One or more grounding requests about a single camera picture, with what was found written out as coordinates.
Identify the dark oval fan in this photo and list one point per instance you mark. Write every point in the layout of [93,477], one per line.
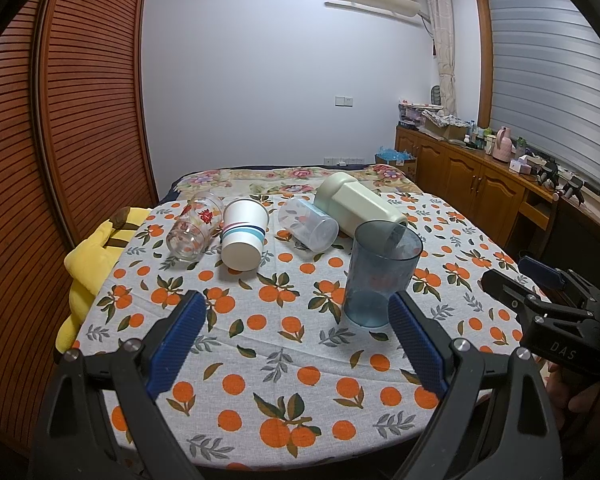
[435,96]

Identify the white wall outlet strip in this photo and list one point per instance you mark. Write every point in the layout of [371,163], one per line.
[345,161]

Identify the cardboard box with blue bags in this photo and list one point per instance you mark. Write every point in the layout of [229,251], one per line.
[397,160]

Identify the white bottle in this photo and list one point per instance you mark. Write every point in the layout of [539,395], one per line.
[488,144]

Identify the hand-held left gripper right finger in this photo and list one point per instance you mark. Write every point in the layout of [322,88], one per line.
[419,347]

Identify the clear plastic cup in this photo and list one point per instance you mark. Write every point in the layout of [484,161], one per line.
[307,225]

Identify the pink thermos flask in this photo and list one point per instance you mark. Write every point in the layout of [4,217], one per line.
[502,146]

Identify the white wall switch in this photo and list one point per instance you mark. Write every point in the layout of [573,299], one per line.
[344,100]

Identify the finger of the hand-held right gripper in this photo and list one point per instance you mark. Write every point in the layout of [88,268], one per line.
[505,291]
[542,268]

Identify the yellow plush toy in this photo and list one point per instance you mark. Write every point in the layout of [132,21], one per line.
[85,270]

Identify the orange fruit print tablecloth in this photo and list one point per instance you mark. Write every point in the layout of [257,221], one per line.
[280,320]

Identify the blue transparent plastic cup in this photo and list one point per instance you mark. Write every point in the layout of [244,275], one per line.
[375,280]

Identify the cream thermos jug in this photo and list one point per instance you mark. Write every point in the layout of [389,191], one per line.
[360,205]

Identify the beige patterned curtain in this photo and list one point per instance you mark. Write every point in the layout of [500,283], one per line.
[444,40]

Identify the grey window blind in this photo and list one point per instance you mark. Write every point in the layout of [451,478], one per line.
[555,75]

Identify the wooden sideboard cabinet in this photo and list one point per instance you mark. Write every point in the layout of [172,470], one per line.
[460,175]

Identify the stack of small storage boxes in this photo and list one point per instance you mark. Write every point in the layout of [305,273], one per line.
[410,115]

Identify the person's right hand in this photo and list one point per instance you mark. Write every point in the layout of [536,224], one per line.
[582,400]

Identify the white tissue box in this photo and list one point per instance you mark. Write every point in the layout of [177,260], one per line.
[520,166]

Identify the floral blanket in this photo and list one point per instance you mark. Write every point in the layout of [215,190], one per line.
[280,177]

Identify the small black tripod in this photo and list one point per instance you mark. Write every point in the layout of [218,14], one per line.
[574,189]
[549,172]

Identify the glass cup with red print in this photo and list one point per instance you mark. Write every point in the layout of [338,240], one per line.
[192,230]

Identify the open cardboard box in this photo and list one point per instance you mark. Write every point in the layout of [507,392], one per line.
[447,125]

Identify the brown louvered wardrobe door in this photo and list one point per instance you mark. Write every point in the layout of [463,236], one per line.
[10,210]
[95,100]

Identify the wooden window frame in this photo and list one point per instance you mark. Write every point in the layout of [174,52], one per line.
[481,60]

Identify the white striped paper cup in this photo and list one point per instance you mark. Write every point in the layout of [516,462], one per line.
[242,240]

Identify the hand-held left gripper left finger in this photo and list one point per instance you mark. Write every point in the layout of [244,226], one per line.
[177,342]

